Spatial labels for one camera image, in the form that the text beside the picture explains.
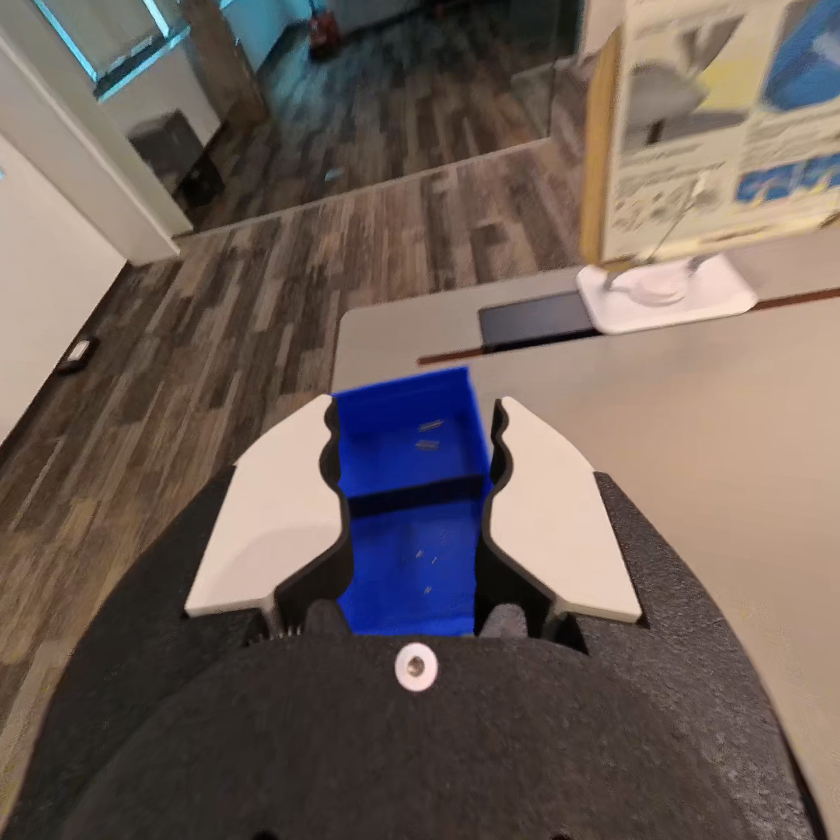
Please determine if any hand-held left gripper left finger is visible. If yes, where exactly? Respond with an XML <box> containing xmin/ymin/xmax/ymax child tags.
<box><xmin>184</xmin><ymin>394</ymin><xmax>347</xmax><ymax>619</ymax></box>

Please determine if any small floor device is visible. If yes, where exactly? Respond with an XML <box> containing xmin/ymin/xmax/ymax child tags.
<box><xmin>56</xmin><ymin>336</ymin><xmax>101</xmax><ymax>375</ymax></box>

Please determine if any instruction sign on white stand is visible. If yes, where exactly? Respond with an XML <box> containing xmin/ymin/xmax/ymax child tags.
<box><xmin>576</xmin><ymin>0</ymin><xmax>840</xmax><ymax>337</ymax></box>

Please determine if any black rectangular plate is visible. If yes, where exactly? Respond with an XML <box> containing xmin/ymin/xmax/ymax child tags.
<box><xmin>478</xmin><ymin>292</ymin><xmax>599</xmax><ymax>353</ymax></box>

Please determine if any black trash bin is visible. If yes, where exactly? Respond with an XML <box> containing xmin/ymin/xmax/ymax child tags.
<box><xmin>128</xmin><ymin>108</ymin><xmax>224</xmax><ymax>211</ymax></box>

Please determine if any red floor object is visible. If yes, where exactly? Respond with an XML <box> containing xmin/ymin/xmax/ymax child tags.
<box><xmin>308</xmin><ymin>16</ymin><xmax>342</xmax><ymax>60</ymax></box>

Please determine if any wooden pillar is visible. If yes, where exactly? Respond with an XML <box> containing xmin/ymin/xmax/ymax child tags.
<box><xmin>180</xmin><ymin>0</ymin><xmax>270</xmax><ymax>126</ymax></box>

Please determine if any black bin divider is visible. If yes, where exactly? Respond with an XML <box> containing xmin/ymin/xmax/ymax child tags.
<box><xmin>348</xmin><ymin>474</ymin><xmax>493</xmax><ymax>518</ymax></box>

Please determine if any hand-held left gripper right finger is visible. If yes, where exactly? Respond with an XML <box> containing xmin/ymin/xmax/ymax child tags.
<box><xmin>481</xmin><ymin>395</ymin><xmax>644</xmax><ymax>624</ymax></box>

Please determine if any blue plastic bin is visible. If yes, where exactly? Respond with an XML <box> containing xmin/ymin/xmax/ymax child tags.
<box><xmin>330</xmin><ymin>366</ymin><xmax>494</xmax><ymax>639</ymax></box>

